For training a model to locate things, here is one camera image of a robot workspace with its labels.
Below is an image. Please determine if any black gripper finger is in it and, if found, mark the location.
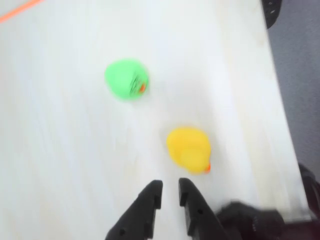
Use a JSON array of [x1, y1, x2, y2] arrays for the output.
[[178, 177, 230, 240], [104, 179, 164, 240]]

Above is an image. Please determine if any green rubber duck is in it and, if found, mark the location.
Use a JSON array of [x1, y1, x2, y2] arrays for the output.
[[104, 58, 150, 103]]

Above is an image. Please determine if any yellow rubber duck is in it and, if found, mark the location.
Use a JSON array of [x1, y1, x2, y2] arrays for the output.
[[165, 126, 212, 176]]

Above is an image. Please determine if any black chair base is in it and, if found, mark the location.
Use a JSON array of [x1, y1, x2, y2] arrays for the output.
[[261, 0, 283, 30]]

